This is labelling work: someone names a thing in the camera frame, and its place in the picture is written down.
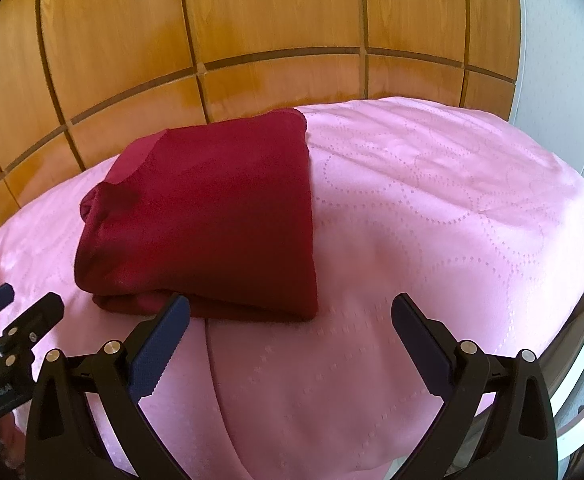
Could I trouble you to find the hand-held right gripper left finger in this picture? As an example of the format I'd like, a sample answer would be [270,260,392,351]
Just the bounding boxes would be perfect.
[26,293,191,480]

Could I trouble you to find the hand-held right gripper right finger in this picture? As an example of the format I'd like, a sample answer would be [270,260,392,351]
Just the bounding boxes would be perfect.
[391,293,559,480]

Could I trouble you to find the maroon embroidered sweater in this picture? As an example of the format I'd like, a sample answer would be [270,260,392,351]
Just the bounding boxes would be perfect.
[74,108,321,322]

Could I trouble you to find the pink dotted blanket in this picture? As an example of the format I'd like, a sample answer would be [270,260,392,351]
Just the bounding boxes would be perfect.
[0,96,584,480]

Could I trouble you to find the wooden wardrobe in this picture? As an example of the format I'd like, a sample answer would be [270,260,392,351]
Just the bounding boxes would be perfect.
[0,0,523,241]

